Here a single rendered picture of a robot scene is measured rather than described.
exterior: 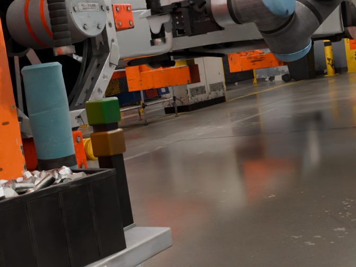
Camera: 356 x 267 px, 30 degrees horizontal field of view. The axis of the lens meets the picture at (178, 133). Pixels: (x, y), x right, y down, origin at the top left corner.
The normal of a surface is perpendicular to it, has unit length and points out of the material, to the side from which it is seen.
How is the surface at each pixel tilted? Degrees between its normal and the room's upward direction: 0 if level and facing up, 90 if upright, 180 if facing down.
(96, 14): 90
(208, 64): 90
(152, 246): 90
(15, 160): 90
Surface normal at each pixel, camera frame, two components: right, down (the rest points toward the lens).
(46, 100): 0.20, 0.07
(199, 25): -0.55, 0.16
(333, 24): 0.49, 0.11
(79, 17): 0.83, -0.07
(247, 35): -0.26, 0.39
